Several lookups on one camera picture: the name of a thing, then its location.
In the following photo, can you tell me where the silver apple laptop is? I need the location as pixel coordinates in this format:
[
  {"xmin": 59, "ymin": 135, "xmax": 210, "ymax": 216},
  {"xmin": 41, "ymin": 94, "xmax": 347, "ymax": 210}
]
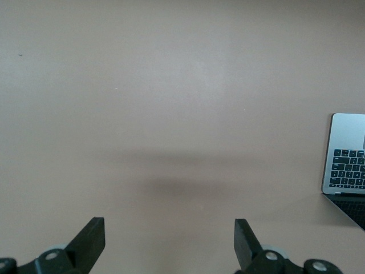
[{"xmin": 321, "ymin": 112, "xmax": 365, "ymax": 231}]

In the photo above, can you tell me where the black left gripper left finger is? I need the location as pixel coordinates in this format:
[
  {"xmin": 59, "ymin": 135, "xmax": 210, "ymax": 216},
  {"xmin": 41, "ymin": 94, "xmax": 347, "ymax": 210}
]
[{"xmin": 0, "ymin": 216, "xmax": 106, "ymax": 274}]

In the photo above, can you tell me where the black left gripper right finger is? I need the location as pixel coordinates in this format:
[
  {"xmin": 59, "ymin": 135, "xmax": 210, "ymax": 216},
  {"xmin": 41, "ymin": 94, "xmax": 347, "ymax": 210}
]
[{"xmin": 234, "ymin": 218, "xmax": 343, "ymax": 274}]

